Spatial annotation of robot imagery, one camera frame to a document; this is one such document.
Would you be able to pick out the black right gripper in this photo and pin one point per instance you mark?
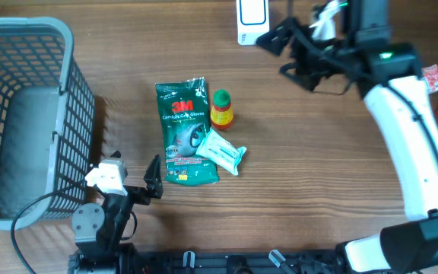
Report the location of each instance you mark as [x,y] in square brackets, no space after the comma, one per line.
[287,30]

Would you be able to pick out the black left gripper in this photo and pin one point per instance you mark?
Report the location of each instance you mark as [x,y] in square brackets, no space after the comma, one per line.
[152,178]

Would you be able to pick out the green 3M gloves packet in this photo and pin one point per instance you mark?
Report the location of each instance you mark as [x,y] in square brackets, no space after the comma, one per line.
[184,117]

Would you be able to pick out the white teal wet wipes pack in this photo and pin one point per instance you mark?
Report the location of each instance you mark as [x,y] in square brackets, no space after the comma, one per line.
[217,149]

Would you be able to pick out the red sauce bottle green cap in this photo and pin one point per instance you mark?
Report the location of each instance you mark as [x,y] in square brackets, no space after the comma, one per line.
[221,112]

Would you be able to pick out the orange Kleenex tissue pack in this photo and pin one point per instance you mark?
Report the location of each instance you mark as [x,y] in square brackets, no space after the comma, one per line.
[430,74]

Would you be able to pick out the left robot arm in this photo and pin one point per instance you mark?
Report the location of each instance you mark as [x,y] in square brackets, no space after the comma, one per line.
[99,228]

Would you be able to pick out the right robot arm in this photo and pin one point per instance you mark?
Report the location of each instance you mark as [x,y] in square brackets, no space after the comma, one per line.
[352,38]

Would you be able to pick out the white barcode scanner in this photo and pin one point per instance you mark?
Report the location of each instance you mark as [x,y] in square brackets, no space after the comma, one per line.
[252,17]

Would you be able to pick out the grey plastic shopping basket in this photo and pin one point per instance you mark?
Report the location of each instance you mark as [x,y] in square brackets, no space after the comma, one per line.
[46,122]

